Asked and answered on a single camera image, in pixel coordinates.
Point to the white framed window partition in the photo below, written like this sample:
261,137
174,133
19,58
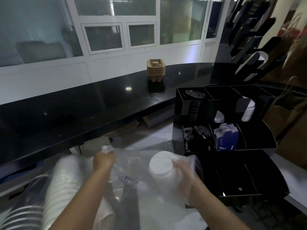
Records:
48,79

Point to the clear plastic bag sheet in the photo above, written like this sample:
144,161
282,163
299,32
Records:
134,165

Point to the stack of pulp cup trays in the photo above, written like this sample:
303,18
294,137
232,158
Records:
156,69

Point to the row of brown paper bags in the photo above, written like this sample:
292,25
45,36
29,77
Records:
292,117

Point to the black glossy bar counter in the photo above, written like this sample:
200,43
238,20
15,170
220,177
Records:
84,112

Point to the bundle of blue paper packets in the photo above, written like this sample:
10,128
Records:
226,138

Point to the stack of striped paper cups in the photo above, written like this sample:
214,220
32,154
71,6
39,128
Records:
24,216

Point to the large clear plastic bag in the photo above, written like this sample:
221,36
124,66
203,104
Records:
88,160

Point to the stack of white lids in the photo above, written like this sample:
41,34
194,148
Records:
160,167
249,108

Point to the person's right hand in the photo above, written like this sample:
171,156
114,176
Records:
189,182

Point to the person's left forearm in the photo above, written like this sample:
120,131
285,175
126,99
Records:
81,203

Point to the person's left hand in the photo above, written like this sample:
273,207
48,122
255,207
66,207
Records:
103,161

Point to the black wrapped cutlery bundle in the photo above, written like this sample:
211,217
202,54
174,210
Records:
196,138

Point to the white cup stack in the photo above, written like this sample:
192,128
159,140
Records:
260,57

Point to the black cup dispenser rack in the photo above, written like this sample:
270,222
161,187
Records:
251,28

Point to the stack of black lids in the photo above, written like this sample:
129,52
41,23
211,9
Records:
194,102

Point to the black acrylic condiment organizer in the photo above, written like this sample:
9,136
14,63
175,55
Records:
239,179

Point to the person's right forearm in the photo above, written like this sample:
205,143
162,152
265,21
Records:
215,213

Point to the white shelf unit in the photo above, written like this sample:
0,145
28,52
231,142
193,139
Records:
9,186

